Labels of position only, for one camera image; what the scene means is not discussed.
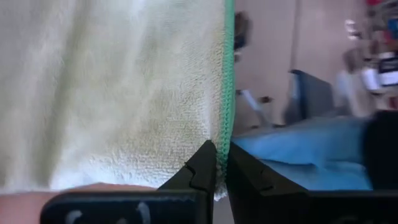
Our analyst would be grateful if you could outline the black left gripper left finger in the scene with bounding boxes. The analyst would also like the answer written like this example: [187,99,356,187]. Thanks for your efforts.
[39,139,218,224]

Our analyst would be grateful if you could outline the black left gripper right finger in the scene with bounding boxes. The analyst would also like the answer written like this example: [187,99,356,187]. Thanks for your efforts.
[225,141,398,224]

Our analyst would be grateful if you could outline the pale sage teal-edged towel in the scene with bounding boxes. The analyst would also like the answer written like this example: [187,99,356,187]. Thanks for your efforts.
[0,0,236,202]

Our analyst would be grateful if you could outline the grey office chair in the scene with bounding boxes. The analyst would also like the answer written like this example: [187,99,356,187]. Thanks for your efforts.
[282,69,336,126]

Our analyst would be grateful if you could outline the person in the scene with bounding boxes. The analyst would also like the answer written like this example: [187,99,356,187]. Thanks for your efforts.
[335,48,376,118]

